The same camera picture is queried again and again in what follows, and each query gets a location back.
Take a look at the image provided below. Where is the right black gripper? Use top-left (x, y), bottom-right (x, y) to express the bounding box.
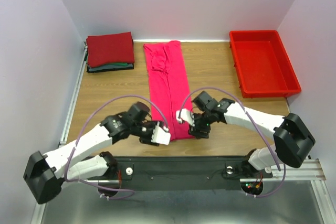
top-left (187, 110), bottom-right (213, 140)

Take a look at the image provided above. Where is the pink t shirt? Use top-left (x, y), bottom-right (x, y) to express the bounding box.
top-left (143, 40), bottom-right (192, 141)

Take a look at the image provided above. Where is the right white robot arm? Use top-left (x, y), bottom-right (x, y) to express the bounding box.
top-left (176, 91), bottom-right (316, 178)

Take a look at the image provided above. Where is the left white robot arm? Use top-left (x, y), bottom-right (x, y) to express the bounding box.
top-left (23, 102), bottom-right (165, 205)

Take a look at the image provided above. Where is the folded green shirt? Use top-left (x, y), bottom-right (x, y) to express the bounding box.
top-left (104, 62), bottom-right (132, 67)

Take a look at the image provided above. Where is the folded dark red shirt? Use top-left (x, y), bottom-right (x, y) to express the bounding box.
top-left (86, 32), bottom-right (135, 67)

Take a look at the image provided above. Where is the red plastic bin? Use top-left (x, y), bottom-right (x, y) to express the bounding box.
top-left (229, 30), bottom-right (301, 98)

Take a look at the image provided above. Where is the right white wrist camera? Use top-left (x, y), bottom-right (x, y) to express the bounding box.
top-left (176, 108), bottom-right (195, 126)

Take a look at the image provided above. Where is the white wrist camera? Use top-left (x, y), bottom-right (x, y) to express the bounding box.
top-left (176, 108), bottom-right (195, 126)
top-left (151, 121), bottom-right (171, 145)

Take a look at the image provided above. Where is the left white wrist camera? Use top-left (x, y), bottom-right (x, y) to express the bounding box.
top-left (151, 121), bottom-right (171, 145)

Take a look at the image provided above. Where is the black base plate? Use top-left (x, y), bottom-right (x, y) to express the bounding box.
top-left (86, 156), bottom-right (274, 192)

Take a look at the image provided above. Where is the aluminium frame rail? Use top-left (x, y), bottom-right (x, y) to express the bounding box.
top-left (32, 159), bottom-right (326, 223)

